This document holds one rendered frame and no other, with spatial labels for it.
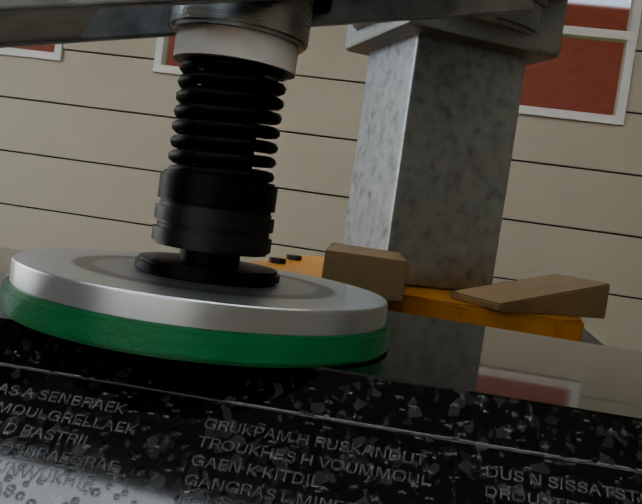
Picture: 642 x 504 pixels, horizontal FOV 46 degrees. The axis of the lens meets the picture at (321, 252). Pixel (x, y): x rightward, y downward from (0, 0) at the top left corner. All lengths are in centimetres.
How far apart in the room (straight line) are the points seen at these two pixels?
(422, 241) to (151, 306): 83
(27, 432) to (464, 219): 90
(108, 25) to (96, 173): 681
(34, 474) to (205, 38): 23
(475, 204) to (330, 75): 559
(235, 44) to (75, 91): 706
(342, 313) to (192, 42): 17
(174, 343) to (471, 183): 88
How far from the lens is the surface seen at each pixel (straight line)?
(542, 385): 41
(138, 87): 720
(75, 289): 36
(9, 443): 37
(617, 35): 680
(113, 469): 35
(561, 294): 105
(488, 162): 119
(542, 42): 121
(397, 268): 90
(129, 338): 34
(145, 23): 49
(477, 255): 119
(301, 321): 35
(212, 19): 42
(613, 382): 46
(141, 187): 709
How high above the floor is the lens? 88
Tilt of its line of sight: 3 degrees down
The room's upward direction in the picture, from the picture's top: 8 degrees clockwise
